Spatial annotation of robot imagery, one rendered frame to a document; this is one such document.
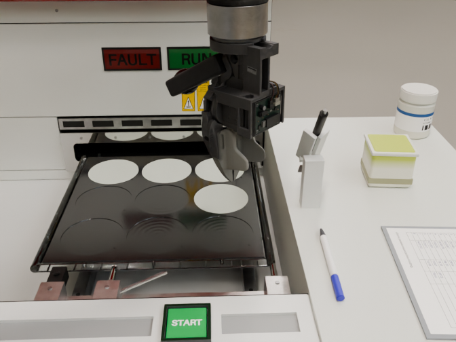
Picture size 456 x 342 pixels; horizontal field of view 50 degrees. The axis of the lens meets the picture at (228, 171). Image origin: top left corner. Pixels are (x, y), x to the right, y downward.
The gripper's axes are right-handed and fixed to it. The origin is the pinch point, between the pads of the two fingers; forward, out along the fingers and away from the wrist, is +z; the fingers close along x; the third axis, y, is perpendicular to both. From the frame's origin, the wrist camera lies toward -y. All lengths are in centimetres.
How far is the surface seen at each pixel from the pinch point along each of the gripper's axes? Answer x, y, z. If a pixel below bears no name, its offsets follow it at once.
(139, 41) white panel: 14.3, -36.3, -10.5
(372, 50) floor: 410, -178, 101
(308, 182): 8.9, 8.4, 2.7
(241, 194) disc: 13.1, -8.6, 13.7
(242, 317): -14.3, 15.0, 8.5
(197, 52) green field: 22.0, -28.0, -7.9
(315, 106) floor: 250, -140, 102
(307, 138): 9.1, 7.6, -4.4
